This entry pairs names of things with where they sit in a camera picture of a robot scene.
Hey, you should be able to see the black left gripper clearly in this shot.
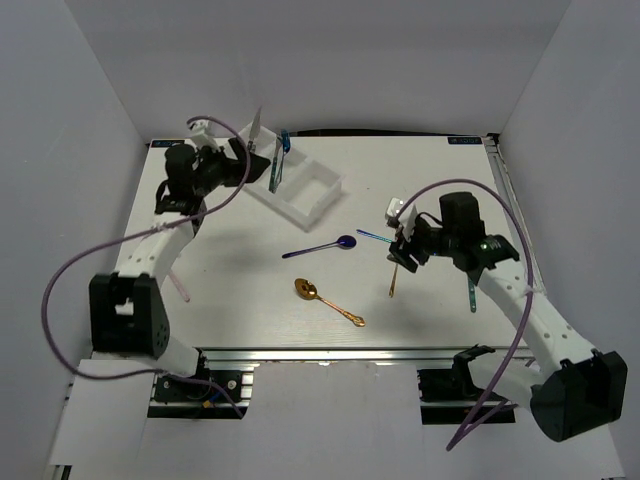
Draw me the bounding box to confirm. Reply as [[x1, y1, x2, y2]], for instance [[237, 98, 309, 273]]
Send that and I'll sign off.
[[192, 138, 269, 197]]

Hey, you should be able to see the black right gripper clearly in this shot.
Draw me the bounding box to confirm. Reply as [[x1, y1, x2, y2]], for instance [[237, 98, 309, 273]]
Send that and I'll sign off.
[[386, 216, 457, 273]]

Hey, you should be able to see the dark handled steak knife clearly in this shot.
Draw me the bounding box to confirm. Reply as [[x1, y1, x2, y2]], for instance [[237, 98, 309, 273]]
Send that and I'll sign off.
[[247, 107, 262, 152]]

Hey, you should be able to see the ornate silver fork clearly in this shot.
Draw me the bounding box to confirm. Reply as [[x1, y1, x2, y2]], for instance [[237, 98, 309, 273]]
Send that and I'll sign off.
[[274, 150, 286, 193]]

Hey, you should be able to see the teal handled silver fork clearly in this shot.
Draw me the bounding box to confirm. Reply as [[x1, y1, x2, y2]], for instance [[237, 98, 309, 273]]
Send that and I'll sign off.
[[269, 136, 282, 193]]

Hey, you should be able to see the blue iridescent fork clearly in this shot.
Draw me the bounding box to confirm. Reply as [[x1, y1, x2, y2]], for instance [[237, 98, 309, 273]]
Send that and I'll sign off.
[[280, 129, 291, 154]]

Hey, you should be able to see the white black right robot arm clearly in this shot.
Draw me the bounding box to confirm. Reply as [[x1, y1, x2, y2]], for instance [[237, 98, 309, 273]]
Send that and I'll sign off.
[[385, 192, 628, 442]]

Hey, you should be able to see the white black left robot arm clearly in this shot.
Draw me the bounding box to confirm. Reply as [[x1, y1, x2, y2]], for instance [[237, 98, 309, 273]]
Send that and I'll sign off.
[[89, 140, 271, 399]]

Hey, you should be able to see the slim gold spoon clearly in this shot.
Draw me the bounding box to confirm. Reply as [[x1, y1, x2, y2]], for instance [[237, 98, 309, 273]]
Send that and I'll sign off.
[[388, 263, 399, 298]]

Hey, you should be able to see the rainbow iridescent spoon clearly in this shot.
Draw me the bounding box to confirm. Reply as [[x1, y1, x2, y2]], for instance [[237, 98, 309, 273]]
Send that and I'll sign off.
[[356, 229, 393, 244]]

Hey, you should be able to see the purple blue iridescent spoon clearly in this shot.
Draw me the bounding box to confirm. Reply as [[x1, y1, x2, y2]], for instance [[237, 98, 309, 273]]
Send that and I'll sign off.
[[281, 235, 357, 259]]

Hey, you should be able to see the white three-compartment plastic tray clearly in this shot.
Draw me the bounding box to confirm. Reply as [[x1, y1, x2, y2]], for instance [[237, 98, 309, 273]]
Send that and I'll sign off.
[[243, 140, 343, 232]]

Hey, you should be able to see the ornate gold spoon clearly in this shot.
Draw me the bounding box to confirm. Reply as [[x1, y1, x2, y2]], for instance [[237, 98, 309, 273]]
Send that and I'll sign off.
[[294, 278, 366, 328]]

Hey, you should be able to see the left blue corner label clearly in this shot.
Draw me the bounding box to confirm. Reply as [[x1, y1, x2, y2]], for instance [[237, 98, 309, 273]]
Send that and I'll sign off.
[[149, 139, 185, 148]]

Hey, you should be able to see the blue corner label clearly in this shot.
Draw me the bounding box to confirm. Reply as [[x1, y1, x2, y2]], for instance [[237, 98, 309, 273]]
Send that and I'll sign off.
[[149, 139, 185, 148], [447, 136, 483, 145]]

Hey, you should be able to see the right blue corner label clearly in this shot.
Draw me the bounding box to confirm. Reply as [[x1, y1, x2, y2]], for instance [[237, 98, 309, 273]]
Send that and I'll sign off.
[[447, 136, 483, 145]]

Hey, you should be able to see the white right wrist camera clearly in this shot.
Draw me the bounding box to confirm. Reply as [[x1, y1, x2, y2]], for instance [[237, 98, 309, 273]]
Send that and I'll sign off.
[[385, 197, 418, 241]]

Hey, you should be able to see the teal handled silver spoon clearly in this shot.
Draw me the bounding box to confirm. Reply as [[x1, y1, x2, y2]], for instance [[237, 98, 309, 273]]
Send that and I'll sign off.
[[467, 278, 477, 313]]

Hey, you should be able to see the aluminium table frame rail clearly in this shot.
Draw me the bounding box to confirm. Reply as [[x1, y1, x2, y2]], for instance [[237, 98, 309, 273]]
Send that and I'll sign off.
[[481, 134, 547, 296]]

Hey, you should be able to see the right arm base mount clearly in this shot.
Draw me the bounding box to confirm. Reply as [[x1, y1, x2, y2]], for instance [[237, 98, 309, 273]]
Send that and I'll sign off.
[[417, 345, 495, 425]]

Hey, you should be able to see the pink handled silver spoon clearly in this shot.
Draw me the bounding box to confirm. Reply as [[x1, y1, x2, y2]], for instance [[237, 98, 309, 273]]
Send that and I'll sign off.
[[168, 271, 191, 303]]

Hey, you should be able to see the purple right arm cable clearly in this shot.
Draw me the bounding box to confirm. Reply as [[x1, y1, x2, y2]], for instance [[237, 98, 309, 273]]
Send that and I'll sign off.
[[394, 178, 534, 452]]

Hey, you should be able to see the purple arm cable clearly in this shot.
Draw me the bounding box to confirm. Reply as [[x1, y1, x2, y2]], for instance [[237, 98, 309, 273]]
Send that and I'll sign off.
[[40, 115, 251, 420], [394, 178, 534, 452]]

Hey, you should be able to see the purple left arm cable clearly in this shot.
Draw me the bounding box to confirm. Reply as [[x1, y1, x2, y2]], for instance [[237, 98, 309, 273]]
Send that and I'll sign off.
[[40, 115, 251, 420]]

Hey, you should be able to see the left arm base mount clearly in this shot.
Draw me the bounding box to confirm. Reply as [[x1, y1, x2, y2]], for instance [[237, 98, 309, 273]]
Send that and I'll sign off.
[[147, 352, 251, 420]]

